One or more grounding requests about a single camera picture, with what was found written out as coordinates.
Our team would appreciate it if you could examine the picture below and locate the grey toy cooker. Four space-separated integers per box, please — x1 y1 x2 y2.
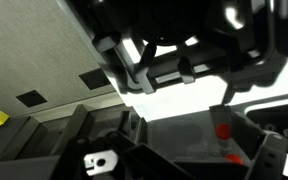
60 0 288 180

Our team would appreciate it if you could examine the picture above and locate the orange round cooker button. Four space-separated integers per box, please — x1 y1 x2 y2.
224 153 245 166
216 123 232 140

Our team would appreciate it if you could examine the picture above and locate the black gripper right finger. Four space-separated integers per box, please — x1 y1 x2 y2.
243 132 288 180

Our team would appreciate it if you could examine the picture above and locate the black round burner grate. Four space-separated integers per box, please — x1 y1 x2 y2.
92 0 225 96

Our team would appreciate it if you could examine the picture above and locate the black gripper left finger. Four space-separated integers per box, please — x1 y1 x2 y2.
50 131 195 180

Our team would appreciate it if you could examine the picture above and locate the black cooker keypad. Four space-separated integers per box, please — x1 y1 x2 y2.
245 101 288 156

